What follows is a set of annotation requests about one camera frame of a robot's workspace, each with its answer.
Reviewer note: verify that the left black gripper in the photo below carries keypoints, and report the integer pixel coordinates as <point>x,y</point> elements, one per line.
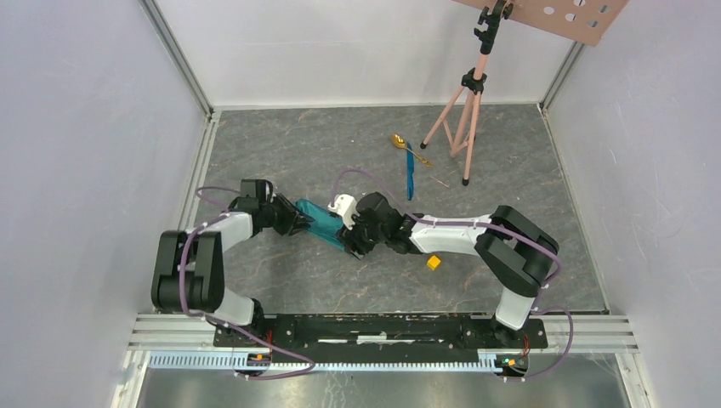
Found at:
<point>294,218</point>

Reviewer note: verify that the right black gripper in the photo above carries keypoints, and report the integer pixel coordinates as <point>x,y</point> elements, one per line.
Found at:
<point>350,237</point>

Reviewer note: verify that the teal cloth napkin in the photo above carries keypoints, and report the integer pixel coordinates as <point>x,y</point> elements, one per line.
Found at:
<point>324,225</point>

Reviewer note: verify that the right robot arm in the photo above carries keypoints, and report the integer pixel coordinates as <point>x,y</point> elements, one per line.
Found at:
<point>518,252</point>

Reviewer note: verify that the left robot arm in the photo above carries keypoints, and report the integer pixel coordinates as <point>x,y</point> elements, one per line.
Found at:
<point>189,270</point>

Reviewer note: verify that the yellow small cube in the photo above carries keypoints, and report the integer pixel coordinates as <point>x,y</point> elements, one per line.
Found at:
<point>433,263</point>

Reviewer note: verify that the gold metal spoon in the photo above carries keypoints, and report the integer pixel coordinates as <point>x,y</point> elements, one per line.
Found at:
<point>400,143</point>

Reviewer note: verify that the pink tripod stand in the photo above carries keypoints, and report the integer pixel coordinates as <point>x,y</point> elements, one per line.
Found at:
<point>473,85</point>

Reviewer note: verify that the pink perforated board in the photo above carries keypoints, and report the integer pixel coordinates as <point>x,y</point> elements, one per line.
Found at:
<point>580,21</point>

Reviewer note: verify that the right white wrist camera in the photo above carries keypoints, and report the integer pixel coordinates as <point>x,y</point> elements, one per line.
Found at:
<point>344,206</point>

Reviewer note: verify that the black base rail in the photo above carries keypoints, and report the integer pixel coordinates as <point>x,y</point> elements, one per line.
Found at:
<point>293,345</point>

